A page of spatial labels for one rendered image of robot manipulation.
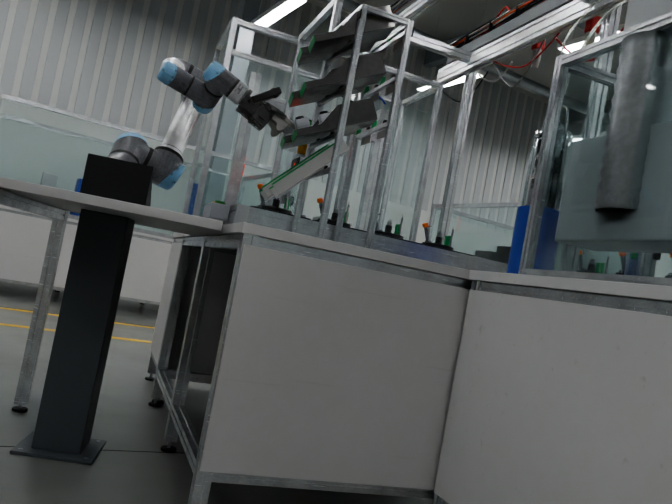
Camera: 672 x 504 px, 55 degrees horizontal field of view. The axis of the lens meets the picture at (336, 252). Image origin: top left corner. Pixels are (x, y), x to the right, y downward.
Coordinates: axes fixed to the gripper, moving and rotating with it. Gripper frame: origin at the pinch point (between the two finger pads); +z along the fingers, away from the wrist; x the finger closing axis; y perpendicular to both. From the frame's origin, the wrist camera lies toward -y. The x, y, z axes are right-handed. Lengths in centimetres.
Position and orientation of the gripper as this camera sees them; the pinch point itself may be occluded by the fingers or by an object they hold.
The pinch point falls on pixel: (292, 129)
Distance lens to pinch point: 236.9
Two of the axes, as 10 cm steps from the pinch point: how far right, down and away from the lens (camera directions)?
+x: 3.5, -0.6, -9.4
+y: -5.4, 8.0, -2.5
